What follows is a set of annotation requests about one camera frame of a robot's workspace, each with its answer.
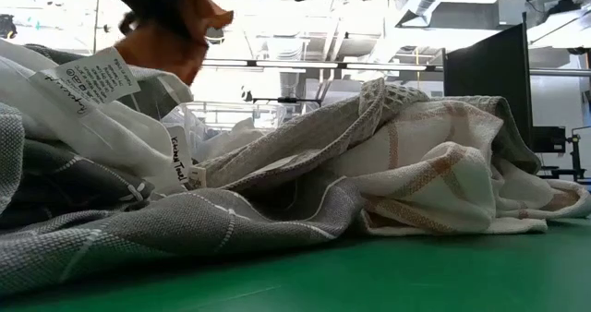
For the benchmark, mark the black stand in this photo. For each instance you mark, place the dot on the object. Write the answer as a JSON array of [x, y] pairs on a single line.
[[575, 155]]

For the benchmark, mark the grey plaid towel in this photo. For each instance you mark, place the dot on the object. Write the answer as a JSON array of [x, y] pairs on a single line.
[[161, 229]]

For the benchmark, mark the black ceiling camera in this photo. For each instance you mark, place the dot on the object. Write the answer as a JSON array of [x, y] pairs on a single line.
[[215, 36]]

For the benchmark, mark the orange towel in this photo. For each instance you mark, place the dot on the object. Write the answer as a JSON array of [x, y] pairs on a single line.
[[157, 49]]

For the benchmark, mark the black box device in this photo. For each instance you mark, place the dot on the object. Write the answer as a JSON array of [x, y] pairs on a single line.
[[548, 139]]

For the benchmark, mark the black room divider panel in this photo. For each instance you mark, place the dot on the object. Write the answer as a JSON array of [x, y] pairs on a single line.
[[489, 81]]

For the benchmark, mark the light grey waffle towel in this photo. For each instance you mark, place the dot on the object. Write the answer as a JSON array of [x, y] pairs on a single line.
[[300, 141]]

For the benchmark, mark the long light bar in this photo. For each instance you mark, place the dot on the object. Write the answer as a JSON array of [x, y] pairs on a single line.
[[295, 64]]

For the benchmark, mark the white red-striped towel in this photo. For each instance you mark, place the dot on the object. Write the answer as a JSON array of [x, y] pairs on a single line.
[[429, 187]]

